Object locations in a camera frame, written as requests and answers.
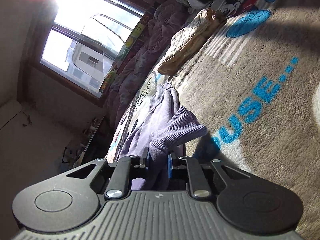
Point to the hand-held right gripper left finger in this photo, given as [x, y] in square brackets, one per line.
[148, 160]

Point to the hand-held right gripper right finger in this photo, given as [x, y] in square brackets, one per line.
[170, 166]

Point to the purple sweatshirt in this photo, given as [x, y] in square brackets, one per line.
[160, 120]

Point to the cluttered side table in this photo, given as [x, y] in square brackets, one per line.
[85, 142]

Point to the cartoon mouse printed blanket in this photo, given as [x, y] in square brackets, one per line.
[262, 117]

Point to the mauve crumpled quilt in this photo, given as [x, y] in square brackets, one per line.
[150, 45]

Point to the cream quilted folded cloth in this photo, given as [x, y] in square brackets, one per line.
[185, 47]

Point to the colourful alphabet play mat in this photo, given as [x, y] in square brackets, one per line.
[130, 42]

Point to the clear plastic sheet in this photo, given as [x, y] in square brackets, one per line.
[100, 40]

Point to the window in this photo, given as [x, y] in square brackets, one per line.
[65, 45]

